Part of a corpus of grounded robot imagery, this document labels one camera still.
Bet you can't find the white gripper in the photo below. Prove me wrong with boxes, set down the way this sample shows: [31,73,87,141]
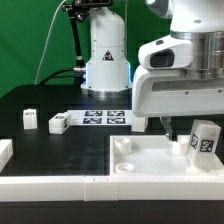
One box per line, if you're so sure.
[132,66,224,141]

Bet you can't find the white square tabletop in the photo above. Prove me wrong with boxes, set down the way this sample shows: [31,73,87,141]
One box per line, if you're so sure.
[110,135,224,176]

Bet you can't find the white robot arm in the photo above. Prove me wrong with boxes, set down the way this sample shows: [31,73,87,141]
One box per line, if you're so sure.
[132,0,224,118]

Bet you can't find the white plate with markers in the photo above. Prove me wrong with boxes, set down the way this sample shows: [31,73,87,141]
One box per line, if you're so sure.
[68,110,132,126]

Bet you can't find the white U-shaped fence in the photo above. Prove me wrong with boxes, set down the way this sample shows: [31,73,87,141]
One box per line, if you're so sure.
[0,137,224,202]

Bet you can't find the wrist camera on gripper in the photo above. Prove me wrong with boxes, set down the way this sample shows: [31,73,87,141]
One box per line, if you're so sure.
[138,35,193,70]

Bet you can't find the black cable bundle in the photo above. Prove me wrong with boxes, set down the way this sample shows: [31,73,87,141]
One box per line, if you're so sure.
[39,67,87,86]

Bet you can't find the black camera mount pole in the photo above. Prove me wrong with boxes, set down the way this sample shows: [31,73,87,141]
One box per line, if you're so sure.
[62,0,114,87]

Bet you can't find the white cable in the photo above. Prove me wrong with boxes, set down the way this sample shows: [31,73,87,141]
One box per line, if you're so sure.
[34,0,68,86]

